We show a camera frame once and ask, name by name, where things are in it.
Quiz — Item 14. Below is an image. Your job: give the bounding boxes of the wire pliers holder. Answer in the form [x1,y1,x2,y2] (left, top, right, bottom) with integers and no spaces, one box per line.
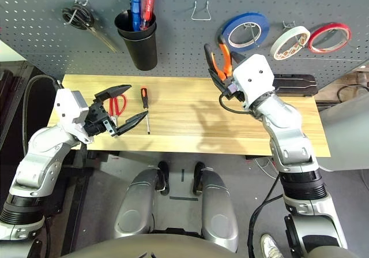
[191,0,211,21]

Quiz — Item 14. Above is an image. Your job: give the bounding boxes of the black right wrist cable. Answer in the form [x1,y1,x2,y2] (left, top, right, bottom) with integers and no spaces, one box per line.
[219,93,254,114]

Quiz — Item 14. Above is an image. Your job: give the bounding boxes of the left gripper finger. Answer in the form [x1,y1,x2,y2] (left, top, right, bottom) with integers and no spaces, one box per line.
[115,110,149,136]
[93,84,132,103]

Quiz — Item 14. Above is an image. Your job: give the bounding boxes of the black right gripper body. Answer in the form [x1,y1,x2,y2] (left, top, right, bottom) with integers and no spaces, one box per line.
[220,78,246,102]

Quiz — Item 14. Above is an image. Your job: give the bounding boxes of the orange black pliers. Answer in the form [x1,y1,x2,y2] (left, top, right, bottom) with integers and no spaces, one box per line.
[204,35,234,83]

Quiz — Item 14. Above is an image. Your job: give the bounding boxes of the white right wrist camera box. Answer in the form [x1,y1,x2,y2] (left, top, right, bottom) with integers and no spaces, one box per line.
[232,54,276,110]

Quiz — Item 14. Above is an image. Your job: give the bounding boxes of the olive robot torso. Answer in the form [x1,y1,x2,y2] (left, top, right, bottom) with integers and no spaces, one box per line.
[62,234,240,258]

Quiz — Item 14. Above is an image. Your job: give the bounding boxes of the white tape roll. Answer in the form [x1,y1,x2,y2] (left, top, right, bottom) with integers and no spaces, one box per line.
[270,25,311,61]

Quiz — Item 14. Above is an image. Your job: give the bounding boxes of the brown wooden side shelf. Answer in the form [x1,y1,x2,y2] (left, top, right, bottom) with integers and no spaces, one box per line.
[314,67,369,103]

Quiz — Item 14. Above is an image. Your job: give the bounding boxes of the grey floor cable bundle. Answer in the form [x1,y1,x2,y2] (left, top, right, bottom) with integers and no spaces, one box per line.
[253,155,279,181]

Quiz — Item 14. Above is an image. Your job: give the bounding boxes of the thin black cable loop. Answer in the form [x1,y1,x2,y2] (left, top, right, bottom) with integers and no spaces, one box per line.
[336,84,369,102]

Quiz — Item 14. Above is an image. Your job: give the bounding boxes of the silver blue tape hook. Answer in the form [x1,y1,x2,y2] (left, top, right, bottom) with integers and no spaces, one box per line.
[244,23,262,44]

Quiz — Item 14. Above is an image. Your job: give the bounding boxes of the black tool case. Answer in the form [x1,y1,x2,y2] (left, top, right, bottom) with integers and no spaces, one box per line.
[272,73,319,98]

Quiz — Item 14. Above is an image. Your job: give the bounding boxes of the grey rounded furniture panel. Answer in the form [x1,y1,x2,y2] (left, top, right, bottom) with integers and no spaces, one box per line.
[315,90,369,172]

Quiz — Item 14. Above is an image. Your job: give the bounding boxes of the black handled scissors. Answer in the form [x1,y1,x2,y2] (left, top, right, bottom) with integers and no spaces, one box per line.
[62,4,119,54]

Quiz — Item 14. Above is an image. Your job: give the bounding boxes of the silver left robot leg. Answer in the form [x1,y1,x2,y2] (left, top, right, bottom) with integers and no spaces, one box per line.
[115,160,171,240]

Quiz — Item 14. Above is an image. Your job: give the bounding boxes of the white sneaker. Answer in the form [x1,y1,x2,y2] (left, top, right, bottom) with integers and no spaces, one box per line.
[260,234,285,258]

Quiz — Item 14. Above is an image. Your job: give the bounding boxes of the red handled scissors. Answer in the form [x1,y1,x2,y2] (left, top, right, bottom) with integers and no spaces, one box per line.
[108,94,127,123]

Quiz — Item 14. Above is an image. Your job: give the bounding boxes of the black ribbed equipment case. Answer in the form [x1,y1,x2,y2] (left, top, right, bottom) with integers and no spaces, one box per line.
[0,62,32,152]

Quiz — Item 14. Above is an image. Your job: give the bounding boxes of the orange black screwdriver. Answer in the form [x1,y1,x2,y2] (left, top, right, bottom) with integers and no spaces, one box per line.
[140,87,152,134]

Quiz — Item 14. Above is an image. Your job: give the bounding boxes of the silver scissors peg hook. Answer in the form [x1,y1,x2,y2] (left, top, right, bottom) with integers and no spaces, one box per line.
[69,0,89,25]

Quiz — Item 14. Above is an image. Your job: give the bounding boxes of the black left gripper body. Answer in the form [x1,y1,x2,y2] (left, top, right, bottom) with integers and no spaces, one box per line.
[83,98,119,137]

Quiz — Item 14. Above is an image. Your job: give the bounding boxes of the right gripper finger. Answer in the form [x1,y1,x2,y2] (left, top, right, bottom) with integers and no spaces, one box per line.
[208,68,228,93]
[230,51,247,68]

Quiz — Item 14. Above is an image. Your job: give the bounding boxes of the silver robot leg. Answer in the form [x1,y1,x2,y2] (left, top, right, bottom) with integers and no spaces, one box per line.
[115,160,171,240]
[192,161,239,253]

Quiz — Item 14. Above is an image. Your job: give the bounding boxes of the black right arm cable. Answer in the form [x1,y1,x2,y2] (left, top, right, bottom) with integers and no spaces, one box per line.
[248,173,285,258]

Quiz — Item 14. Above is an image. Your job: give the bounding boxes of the red tape roll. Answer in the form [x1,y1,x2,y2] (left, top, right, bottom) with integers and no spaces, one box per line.
[307,23,352,54]

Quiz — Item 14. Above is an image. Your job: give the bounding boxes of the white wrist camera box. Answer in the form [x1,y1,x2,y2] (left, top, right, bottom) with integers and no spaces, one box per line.
[54,88,90,143]
[232,54,276,110]

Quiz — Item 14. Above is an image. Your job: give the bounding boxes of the black left camera cable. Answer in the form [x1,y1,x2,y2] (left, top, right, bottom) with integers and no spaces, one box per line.
[22,74,63,158]

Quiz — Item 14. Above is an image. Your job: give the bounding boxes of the silver right robot leg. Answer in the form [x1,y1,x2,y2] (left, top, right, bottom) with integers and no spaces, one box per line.
[192,161,239,253]

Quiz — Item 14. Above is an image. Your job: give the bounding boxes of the blue pen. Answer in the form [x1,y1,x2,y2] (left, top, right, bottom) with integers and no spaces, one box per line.
[130,0,142,32]

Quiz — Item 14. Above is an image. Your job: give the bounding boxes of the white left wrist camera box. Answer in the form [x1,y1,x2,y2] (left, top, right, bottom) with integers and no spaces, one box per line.
[54,88,90,143]

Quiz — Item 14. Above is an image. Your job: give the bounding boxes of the grey perforated pegboard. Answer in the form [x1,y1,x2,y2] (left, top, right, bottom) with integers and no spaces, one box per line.
[0,0,369,90]

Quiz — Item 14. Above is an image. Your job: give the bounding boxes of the red handled screwdriver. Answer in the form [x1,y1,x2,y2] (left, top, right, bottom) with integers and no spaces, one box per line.
[140,0,156,29]

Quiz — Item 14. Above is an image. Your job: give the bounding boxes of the black plastic cup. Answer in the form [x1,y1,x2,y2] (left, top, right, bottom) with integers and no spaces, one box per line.
[114,9,157,41]
[117,27,159,71]

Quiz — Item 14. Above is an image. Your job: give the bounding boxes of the blue tape roll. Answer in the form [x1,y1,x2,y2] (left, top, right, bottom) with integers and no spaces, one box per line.
[221,12,271,53]

